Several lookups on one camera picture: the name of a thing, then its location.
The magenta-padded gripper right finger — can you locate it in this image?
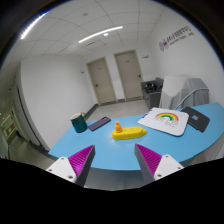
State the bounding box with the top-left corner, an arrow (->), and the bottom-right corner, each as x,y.
134,143 -> 185,185

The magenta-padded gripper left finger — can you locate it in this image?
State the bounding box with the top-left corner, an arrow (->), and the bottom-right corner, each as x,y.
45,144 -> 96,188

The teal mug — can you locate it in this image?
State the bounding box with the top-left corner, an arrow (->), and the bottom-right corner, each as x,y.
69,112 -> 88,134

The yellow power strip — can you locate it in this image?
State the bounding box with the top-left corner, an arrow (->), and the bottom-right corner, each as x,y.
111,125 -> 147,141

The black mouse pad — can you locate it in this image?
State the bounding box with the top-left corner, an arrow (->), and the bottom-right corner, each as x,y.
180,105 -> 211,133

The purple smartphone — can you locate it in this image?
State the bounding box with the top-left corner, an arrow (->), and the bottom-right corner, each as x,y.
88,116 -> 112,132

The dark grey sofa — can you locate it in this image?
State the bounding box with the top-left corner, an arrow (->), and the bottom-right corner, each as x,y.
140,77 -> 164,109

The grey cloth-covered furniture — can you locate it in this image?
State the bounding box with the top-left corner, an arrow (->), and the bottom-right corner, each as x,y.
159,74 -> 210,111

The black helmet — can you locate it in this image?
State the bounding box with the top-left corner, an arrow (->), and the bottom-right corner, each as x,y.
144,83 -> 156,93

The beige door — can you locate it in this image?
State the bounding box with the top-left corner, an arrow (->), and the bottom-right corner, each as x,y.
114,49 -> 144,102
86,56 -> 118,106

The long ceiling light strip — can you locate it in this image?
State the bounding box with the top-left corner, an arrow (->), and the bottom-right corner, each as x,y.
19,11 -> 49,40
78,25 -> 124,44

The wall logo lettering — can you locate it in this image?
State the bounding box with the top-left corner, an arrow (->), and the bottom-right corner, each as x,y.
158,26 -> 195,53

